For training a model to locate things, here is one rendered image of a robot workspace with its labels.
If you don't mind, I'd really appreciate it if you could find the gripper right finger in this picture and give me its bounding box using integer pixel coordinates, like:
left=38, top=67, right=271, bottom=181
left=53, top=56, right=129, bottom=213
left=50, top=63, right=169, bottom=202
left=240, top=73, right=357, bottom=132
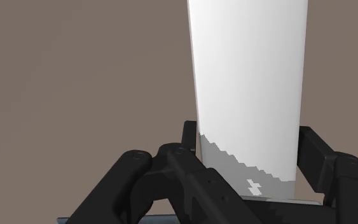
left=296, top=125, right=358, bottom=224

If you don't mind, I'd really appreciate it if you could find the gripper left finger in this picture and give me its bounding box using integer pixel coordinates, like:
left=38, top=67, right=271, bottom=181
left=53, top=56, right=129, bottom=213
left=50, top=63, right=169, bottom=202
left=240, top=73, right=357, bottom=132
left=65, top=120, right=261, bottom=224

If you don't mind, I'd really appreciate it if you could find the white cup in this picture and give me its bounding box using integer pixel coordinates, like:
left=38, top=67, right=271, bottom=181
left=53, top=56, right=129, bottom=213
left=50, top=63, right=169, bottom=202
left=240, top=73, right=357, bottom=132
left=186, top=0, right=309, bottom=201

